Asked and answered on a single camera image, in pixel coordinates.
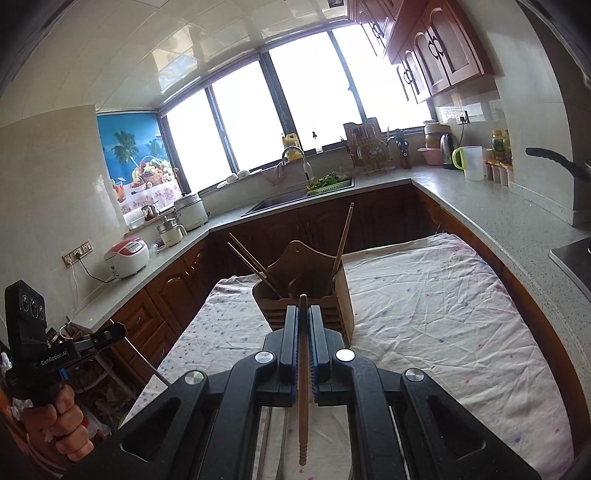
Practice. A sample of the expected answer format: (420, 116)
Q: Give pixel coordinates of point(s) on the wall socket with plug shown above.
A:
(462, 117)

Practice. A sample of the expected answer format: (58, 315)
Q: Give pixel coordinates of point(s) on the wooden wall cabinets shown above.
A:
(443, 50)

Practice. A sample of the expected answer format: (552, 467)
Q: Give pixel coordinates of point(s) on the small white electric pot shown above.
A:
(171, 235)

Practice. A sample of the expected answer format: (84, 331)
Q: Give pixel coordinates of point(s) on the palm tree fruit poster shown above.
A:
(124, 147)

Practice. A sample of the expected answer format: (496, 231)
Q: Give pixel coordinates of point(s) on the knife block with utensils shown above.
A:
(402, 147)

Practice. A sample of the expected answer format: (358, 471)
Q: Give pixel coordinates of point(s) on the person's left hand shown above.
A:
(60, 424)

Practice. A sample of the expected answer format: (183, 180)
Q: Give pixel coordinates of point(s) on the grey kitchen countertop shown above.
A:
(485, 203)

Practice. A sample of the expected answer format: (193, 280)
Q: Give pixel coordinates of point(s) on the wall power socket strip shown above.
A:
(77, 253)

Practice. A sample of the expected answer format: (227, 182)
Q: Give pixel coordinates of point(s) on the kitchen window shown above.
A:
(240, 120)

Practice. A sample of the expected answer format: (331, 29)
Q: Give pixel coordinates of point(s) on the wooden utensil holder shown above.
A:
(337, 300)

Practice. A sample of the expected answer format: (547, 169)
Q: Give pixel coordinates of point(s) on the green vegetable basket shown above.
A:
(328, 183)

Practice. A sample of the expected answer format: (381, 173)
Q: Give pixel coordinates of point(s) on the cluttered storage rack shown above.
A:
(108, 376)

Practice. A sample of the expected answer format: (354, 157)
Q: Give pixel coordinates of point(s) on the black wok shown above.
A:
(551, 157)

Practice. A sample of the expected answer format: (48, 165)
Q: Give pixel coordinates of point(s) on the person's left forearm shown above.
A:
(25, 461)

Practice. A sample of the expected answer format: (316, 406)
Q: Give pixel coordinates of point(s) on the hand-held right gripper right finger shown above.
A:
(316, 341)

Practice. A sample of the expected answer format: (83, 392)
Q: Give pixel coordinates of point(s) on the small dark teapot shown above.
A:
(150, 211)

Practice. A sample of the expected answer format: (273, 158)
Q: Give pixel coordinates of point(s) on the pink plastic basin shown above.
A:
(430, 157)

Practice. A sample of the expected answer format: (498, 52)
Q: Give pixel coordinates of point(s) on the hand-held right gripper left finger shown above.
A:
(292, 341)

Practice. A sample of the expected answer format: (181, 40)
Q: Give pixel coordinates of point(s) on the white bowls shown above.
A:
(233, 177)

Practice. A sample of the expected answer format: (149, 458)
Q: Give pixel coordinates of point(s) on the white-lidded jar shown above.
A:
(436, 134)

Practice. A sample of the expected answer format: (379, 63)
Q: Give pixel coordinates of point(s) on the white dotted tablecloth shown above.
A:
(415, 300)

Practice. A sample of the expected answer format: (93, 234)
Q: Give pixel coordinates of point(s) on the large white rice cooker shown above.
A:
(191, 212)

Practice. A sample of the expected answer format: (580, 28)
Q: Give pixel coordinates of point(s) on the chrome kitchen faucet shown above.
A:
(295, 150)

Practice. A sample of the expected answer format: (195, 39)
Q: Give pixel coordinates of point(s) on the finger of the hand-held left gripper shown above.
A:
(108, 336)

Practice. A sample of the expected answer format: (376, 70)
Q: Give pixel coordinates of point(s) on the pink dishcloth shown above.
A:
(276, 174)

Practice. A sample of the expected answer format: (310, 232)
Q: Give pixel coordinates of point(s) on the red white rice cooker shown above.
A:
(125, 256)

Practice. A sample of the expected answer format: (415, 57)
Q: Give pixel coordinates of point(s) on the steel electric kettle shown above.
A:
(446, 150)

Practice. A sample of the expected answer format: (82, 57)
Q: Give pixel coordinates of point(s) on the yellow detergent bottle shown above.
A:
(291, 143)

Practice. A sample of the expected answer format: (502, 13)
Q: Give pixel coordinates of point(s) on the small black-capped bottle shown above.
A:
(315, 138)

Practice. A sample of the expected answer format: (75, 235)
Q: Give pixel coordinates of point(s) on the gas stove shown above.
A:
(575, 263)

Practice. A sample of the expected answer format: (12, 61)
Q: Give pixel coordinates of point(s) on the yellow green bottles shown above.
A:
(498, 145)

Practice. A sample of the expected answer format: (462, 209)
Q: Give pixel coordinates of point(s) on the kitchen sink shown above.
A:
(277, 201)

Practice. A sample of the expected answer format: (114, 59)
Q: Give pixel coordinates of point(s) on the row of spice jars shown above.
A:
(497, 173)

